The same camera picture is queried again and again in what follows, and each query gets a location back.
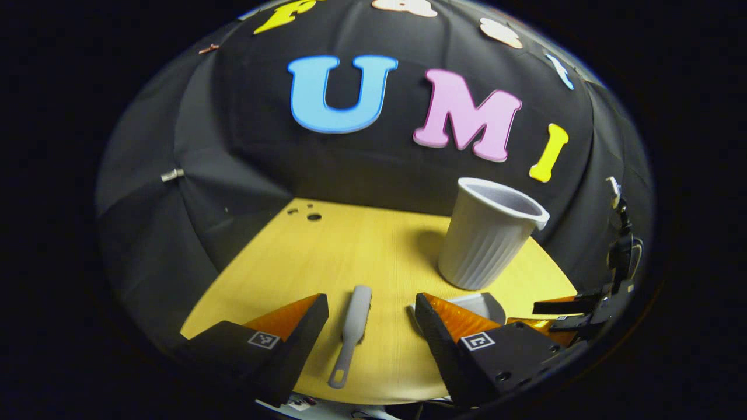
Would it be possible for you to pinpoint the grey plastic dustpan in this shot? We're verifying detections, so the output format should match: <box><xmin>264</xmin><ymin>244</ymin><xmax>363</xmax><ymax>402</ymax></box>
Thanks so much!
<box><xmin>409</xmin><ymin>292</ymin><xmax>507</xmax><ymax>326</ymax></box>

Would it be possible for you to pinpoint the grey small broom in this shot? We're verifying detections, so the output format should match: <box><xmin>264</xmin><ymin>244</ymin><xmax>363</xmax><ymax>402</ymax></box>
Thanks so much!
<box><xmin>328</xmin><ymin>285</ymin><xmax>373</xmax><ymax>390</ymax></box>

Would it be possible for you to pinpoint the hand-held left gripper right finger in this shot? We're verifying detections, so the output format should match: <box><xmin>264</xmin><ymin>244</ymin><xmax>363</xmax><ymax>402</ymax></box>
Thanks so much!
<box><xmin>414</xmin><ymin>293</ymin><xmax>564</xmax><ymax>409</ymax></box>

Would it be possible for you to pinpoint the grey ribbed garbage bin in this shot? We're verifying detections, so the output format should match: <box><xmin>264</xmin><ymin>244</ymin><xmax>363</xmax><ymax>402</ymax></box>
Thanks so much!
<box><xmin>438</xmin><ymin>177</ymin><xmax>550</xmax><ymax>291</ymax></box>

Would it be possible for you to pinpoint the black backdrop cloth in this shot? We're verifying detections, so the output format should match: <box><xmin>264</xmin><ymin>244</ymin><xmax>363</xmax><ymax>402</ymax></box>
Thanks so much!
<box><xmin>95</xmin><ymin>0</ymin><xmax>654</xmax><ymax>362</ymax></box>

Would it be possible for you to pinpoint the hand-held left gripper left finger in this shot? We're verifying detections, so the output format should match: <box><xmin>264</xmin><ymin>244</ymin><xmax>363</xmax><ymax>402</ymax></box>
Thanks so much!
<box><xmin>175</xmin><ymin>293</ymin><xmax>330</xmax><ymax>407</ymax></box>

